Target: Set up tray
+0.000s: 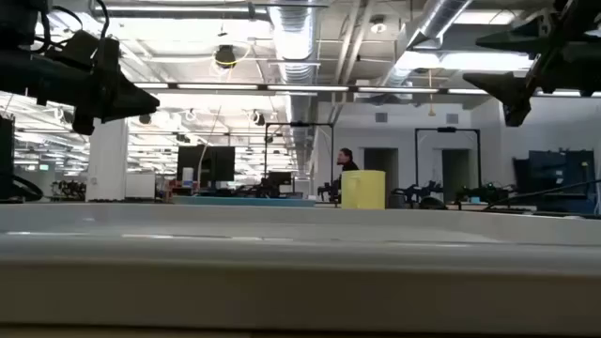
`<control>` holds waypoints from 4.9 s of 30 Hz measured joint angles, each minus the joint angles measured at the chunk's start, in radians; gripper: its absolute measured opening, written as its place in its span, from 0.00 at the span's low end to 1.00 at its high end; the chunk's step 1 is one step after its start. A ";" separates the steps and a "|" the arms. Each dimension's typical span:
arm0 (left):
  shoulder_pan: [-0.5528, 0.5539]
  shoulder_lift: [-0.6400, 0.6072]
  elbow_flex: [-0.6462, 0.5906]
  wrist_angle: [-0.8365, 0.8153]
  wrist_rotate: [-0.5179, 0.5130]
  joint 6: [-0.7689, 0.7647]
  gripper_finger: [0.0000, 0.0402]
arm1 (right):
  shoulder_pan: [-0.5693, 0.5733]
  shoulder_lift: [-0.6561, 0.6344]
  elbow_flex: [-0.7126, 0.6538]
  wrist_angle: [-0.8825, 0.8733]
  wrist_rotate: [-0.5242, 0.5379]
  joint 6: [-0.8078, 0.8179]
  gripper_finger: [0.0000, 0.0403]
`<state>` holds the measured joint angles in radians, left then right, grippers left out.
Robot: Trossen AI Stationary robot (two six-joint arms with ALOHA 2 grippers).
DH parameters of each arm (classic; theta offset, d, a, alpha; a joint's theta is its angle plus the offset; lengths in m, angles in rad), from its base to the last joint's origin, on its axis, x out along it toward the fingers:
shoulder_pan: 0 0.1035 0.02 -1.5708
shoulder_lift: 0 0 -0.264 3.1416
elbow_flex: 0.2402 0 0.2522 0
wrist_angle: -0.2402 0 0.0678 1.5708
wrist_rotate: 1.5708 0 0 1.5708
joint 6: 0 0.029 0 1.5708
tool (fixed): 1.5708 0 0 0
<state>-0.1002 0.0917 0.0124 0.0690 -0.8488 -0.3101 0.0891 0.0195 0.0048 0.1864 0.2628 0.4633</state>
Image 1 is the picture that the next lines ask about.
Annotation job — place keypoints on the grey plastic tray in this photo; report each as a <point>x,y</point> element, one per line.
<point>300,281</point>

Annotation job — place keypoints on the long ceiling light strip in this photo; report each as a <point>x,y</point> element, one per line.
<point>305,87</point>

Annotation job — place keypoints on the black monitor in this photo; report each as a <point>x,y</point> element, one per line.
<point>206,164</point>

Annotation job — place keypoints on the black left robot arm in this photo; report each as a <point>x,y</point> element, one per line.
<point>16,23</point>

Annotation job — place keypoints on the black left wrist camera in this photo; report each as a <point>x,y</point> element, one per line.
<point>77,49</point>

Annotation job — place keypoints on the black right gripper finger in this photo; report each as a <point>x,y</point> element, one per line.
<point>521,37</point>
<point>512,89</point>

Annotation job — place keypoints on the black metal rig frame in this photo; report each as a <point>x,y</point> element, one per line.
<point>300,124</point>
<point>446,129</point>

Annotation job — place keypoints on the white pillar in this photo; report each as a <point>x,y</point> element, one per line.
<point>108,159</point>

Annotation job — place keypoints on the silver ribbed ceiling duct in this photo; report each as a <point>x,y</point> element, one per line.
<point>295,37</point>

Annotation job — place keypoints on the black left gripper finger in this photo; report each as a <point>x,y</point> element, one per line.
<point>112,84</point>
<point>122,112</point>

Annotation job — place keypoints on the black background robot arm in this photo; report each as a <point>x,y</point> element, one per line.
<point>415,192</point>
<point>486,192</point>

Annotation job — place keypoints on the person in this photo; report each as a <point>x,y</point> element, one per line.
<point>346,157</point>

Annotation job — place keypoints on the yellow mug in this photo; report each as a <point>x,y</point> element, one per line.
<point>364,190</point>

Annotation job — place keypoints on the silver slanted ceiling duct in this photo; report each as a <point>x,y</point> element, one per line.
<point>436,19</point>

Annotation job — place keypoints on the black ceiling dome camera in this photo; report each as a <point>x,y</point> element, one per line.
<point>225,56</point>

